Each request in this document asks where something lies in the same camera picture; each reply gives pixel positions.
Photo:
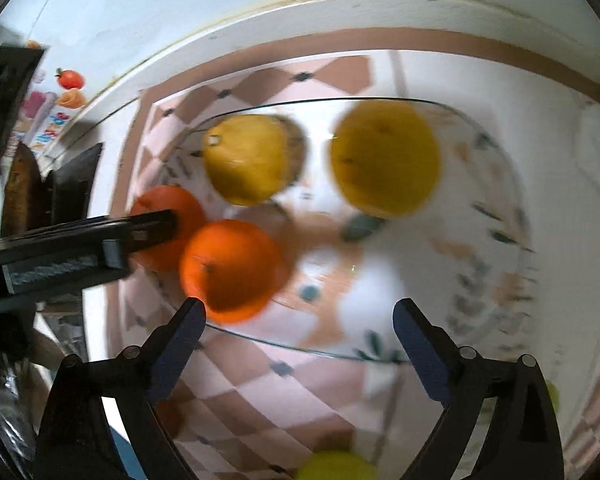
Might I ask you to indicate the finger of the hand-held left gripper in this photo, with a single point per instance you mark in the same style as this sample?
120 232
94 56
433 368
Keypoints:
75 185
80 250

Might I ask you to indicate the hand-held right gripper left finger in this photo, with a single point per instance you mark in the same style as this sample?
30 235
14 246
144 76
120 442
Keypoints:
177 360

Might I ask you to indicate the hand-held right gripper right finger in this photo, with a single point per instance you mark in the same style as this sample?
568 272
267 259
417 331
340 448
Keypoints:
420 355

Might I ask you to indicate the clear glass bowl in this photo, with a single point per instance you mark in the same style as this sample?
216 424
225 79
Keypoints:
380 290

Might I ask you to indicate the orange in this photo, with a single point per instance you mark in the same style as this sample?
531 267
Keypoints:
232 270
180 205

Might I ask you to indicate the dark brown object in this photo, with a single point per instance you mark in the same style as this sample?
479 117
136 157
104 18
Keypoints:
22 190

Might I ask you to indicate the pink checkered tablecloth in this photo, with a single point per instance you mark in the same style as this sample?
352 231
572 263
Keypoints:
280 410

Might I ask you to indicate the green lime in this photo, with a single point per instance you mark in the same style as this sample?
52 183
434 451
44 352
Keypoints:
553 396
336 466

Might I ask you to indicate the yellow lemon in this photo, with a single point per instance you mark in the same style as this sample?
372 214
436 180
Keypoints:
245 160

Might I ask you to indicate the large yellow citrus fruit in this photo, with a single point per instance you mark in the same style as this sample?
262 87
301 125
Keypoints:
385 160

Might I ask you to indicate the brown kiwi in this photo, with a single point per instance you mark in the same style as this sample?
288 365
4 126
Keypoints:
295 150

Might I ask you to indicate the orange wall sticker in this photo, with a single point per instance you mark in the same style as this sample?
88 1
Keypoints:
71 98

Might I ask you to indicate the pink wall sticker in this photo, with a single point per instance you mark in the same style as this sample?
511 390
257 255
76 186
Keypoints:
35 104

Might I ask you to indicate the red tomato wall sticker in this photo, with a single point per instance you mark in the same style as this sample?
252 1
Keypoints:
70 79

